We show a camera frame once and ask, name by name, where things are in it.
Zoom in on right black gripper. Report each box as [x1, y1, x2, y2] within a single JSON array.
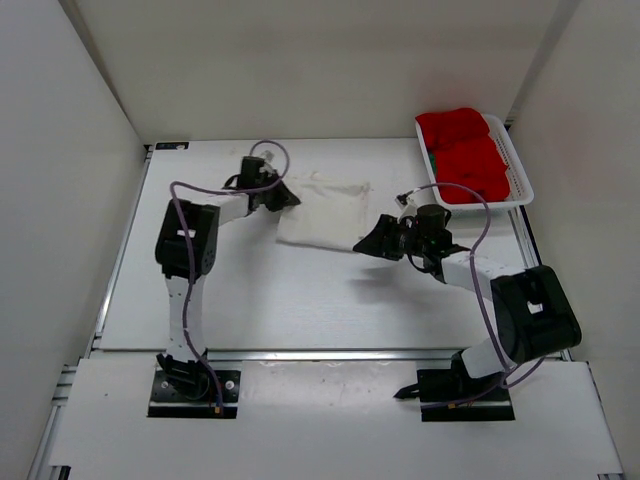
[[354, 217, 430, 264]]

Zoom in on white t shirt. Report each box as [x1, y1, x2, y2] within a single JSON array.
[[276, 172, 371, 252]]

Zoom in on red t shirt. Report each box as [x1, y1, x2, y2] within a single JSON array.
[[416, 108, 510, 204]]

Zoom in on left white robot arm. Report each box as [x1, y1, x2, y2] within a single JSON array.
[[154, 155, 301, 412]]

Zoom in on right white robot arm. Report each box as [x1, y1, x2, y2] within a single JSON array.
[[353, 204, 582, 405]]

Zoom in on black label on table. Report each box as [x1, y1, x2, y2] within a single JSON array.
[[155, 141, 189, 151]]

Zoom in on white plastic basket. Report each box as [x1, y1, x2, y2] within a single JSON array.
[[415, 113, 534, 214]]

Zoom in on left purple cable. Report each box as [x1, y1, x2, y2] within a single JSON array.
[[168, 138, 292, 416]]

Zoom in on purple cable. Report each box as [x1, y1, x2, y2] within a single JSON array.
[[168, 138, 292, 416], [394, 182, 550, 411]]

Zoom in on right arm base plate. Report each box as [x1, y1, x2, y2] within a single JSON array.
[[393, 369, 515, 423]]

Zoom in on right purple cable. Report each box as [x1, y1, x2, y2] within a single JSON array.
[[394, 182, 550, 411]]

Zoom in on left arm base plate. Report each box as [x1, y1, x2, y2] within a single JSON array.
[[147, 367, 241, 419]]

